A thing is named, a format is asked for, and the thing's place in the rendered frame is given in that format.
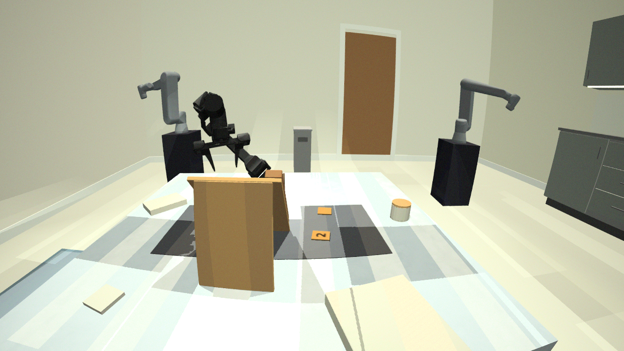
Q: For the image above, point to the tan board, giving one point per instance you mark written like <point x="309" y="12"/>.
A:
<point x="234" y="222"/>

